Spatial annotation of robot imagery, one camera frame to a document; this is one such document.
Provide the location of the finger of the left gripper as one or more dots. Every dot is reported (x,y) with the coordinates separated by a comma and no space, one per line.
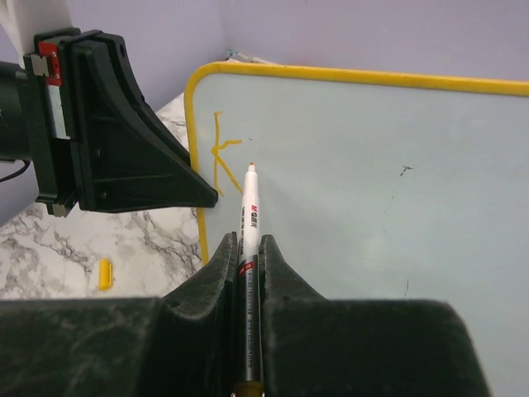
(125,158)

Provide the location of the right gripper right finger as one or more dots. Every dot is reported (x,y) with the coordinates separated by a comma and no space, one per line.
(313,346)

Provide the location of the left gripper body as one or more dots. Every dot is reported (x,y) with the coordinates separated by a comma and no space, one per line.
(49,143)

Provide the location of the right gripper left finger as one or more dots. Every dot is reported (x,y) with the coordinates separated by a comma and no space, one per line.
(176,345)

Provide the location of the yellow marker cap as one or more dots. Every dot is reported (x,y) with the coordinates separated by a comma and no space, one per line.
(105,275)

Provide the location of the yellow framed whiteboard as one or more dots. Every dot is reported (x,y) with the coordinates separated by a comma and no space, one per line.
(379,185)

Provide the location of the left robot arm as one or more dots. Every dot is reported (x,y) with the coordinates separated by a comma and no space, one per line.
(14,139)

